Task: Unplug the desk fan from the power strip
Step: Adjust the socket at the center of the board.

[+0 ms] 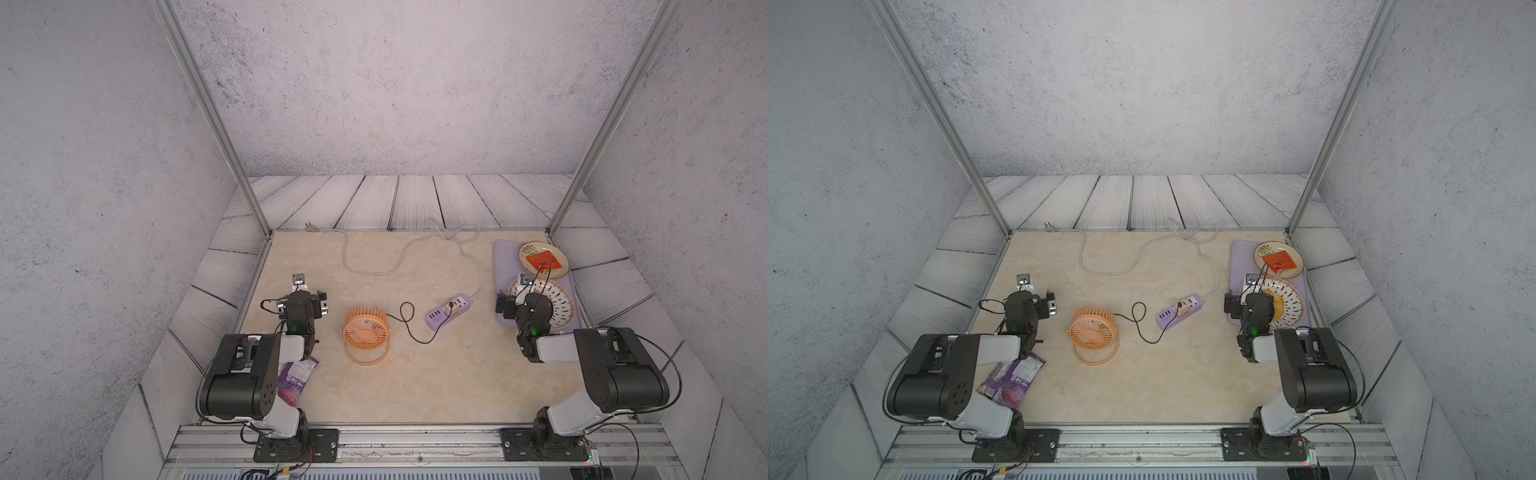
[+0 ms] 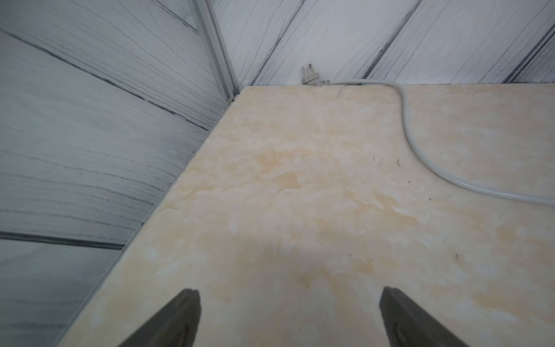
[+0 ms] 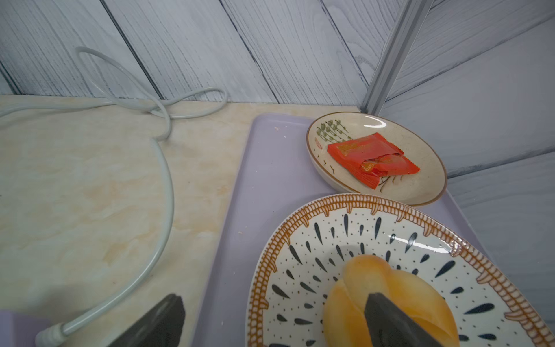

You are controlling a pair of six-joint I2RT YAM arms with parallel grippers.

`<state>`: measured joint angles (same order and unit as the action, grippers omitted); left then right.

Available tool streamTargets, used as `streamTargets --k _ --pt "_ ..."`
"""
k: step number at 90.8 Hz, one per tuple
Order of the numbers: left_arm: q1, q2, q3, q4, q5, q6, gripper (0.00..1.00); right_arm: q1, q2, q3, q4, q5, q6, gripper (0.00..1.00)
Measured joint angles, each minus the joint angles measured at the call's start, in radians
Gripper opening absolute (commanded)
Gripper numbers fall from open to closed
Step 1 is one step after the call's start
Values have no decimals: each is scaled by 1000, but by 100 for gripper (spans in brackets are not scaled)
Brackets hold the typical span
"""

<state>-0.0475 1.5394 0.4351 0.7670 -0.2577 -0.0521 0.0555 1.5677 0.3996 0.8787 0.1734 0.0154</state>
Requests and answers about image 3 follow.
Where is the large orange-rimmed patterned plate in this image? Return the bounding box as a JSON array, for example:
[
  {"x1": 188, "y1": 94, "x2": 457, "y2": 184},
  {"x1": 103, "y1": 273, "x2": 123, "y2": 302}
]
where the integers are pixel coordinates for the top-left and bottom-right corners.
[{"x1": 245, "y1": 194, "x2": 554, "y2": 346}]

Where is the right aluminium frame post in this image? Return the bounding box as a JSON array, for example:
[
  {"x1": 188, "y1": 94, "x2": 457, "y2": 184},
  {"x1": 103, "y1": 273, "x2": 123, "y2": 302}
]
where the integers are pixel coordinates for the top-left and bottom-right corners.
[{"x1": 361, "y1": 0, "x2": 433, "y2": 116}]

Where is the lavender plastic tray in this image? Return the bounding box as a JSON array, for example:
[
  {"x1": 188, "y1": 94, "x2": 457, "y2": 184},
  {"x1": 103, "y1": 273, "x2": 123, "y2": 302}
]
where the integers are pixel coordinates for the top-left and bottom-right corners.
[{"x1": 192, "y1": 115, "x2": 500, "y2": 346}]

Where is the yellow braided bread bun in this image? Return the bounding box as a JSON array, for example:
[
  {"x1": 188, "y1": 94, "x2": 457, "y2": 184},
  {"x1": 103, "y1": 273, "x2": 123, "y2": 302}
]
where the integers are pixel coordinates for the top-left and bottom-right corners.
[{"x1": 323, "y1": 255, "x2": 460, "y2": 346}]

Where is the white power strip cable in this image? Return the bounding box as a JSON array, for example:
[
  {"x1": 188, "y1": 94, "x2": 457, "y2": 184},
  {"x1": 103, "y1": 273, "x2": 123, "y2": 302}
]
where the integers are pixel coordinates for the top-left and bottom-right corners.
[{"x1": 0, "y1": 46, "x2": 228, "y2": 347}]

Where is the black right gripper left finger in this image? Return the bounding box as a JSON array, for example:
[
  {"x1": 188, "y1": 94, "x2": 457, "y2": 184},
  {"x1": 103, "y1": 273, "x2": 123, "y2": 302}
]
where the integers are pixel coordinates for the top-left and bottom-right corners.
[{"x1": 109, "y1": 294, "x2": 186, "y2": 347}]

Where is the red snack packet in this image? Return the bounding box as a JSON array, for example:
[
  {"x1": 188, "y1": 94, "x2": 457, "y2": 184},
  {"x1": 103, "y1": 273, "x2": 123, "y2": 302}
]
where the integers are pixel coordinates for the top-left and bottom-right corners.
[{"x1": 328, "y1": 133, "x2": 420, "y2": 189}]

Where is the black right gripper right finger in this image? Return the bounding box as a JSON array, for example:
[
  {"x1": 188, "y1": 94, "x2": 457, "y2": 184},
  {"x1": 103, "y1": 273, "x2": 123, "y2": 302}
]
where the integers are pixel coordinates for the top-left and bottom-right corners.
[{"x1": 364, "y1": 293, "x2": 441, "y2": 347}]

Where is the purple power strip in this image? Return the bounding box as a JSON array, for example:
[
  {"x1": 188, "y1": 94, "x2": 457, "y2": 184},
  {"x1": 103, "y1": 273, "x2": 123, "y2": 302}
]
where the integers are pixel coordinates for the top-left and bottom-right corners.
[{"x1": 0, "y1": 310, "x2": 52, "y2": 347}]

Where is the small beige floral plate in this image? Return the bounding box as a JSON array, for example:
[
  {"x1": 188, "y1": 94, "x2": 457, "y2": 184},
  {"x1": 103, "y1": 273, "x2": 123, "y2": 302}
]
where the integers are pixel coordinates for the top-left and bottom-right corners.
[{"x1": 306, "y1": 111, "x2": 447, "y2": 206}]

